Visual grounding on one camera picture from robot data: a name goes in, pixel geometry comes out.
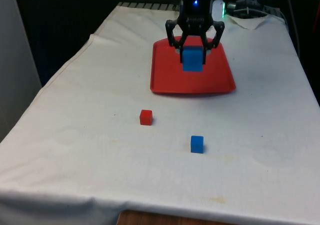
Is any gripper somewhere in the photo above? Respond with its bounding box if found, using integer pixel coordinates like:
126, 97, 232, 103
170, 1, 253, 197
165, 0, 225, 66

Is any large blue block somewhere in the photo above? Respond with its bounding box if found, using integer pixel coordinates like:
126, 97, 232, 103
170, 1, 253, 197
182, 45, 204, 73

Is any red tray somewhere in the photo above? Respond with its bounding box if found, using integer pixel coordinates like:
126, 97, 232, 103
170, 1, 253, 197
149, 35, 237, 96

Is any small red cube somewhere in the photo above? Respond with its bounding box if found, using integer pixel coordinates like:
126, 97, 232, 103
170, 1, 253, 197
139, 109, 154, 126

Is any small blue cube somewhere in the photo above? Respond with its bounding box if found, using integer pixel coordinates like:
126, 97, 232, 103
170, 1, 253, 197
190, 135, 205, 154

